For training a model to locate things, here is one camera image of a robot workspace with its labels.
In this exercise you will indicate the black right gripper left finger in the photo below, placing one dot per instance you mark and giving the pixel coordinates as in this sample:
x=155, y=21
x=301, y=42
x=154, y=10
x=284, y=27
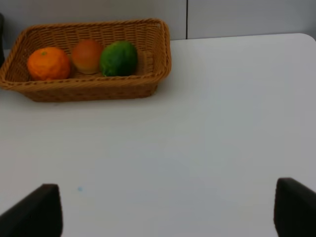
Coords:
x=39, y=214

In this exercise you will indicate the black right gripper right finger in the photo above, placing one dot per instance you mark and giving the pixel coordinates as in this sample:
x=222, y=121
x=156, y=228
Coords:
x=294, y=209

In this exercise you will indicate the orange mandarin fruit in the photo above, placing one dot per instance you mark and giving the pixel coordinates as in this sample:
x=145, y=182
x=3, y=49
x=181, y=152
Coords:
x=50, y=63

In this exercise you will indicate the red yellow peach fruit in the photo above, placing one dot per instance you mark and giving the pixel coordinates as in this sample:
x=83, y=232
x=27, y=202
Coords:
x=86, y=56

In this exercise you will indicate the light brown wicker basket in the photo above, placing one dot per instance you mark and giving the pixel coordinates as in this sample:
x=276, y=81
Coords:
x=150, y=36

